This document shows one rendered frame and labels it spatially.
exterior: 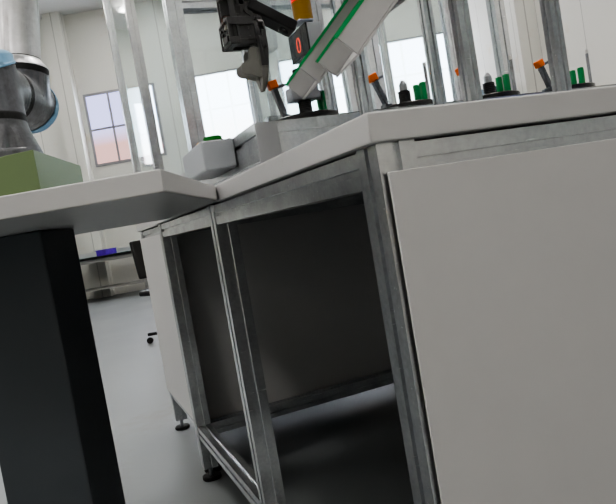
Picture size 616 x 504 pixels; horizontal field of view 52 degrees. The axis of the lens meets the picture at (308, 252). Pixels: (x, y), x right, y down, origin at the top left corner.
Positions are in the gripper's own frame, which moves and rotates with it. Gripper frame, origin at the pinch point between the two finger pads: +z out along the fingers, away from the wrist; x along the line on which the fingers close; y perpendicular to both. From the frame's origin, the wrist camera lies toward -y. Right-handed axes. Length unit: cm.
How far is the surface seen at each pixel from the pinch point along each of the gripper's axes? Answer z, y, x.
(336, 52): 3.8, -0.2, 35.6
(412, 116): 21, 12, 75
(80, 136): -179, -25, -1049
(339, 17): -2.4, -2.7, 33.9
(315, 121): 11.5, -2.9, 16.6
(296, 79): 4.0, 1.1, 20.4
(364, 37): 5.4, 1.3, 48.2
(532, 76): -98, -526, -492
